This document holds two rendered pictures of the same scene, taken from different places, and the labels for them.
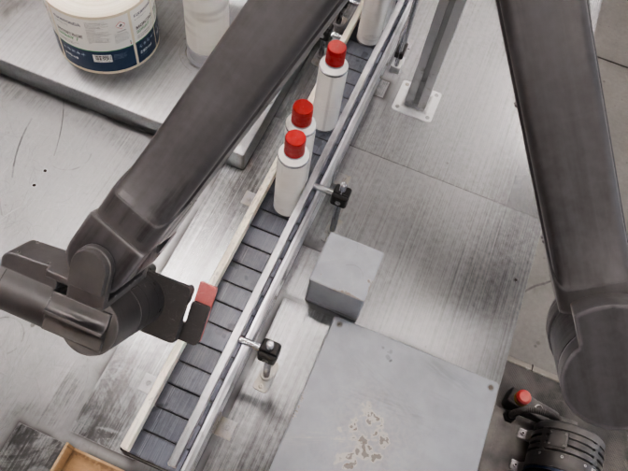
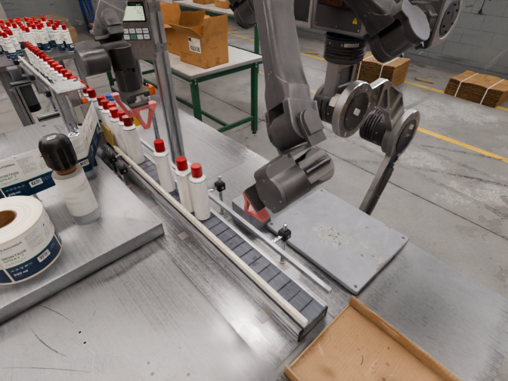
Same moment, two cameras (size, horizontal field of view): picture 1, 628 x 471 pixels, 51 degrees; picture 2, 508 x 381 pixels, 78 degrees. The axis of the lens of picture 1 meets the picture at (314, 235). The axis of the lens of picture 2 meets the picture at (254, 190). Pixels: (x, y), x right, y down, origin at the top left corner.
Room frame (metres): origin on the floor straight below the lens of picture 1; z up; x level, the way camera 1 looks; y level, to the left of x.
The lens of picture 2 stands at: (0.02, 0.58, 1.60)
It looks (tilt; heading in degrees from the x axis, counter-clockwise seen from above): 39 degrees down; 306
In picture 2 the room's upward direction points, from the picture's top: straight up
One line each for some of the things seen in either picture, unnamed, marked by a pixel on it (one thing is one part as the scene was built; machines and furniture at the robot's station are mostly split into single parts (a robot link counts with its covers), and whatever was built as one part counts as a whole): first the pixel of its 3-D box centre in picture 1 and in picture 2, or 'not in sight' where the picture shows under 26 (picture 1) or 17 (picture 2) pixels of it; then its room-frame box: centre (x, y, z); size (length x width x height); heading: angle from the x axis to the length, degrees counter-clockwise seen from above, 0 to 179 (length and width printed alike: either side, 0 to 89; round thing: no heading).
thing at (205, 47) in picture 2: not in sight; (203, 38); (2.04, -1.49, 0.97); 0.51 x 0.39 x 0.37; 83
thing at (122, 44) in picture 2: not in sight; (119, 57); (0.76, 0.12, 1.38); 0.07 x 0.06 x 0.07; 78
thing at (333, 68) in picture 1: (330, 87); (163, 166); (0.81, 0.03, 0.98); 0.05 x 0.05 x 0.20
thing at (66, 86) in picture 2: not in sight; (67, 85); (1.38, 0.00, 1.14); 0.14 x 0.11 x 0.01; 168
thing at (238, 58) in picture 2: not in sight; (171, 78); (2.86, -1.75, 0.39); 2.20 x 0.80 x 0.78; 168
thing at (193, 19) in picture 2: not in sight; (181, 29); (2.43, -1.61, 0.96); 0.53 x 0.45 x 0.37; 79
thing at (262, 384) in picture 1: (266, 375); (282, 261); (0.31, 0.03, 0.83); 0.06 x 0.03 x 0.01; 166
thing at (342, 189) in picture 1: (325, 205); (215, 198); (0.61, -0.01, 0.91); 0.07 x 0.03 x 0.16; 78
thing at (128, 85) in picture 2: not in sight; (128, 81); (0.76, 0.11, 1.32); 0.10 x 0.07 x 0.07; 168
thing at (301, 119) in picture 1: (298, 145); (185, 185); (0.67, 0.06, 0.98); 0.05 x 0.05 x 0.20
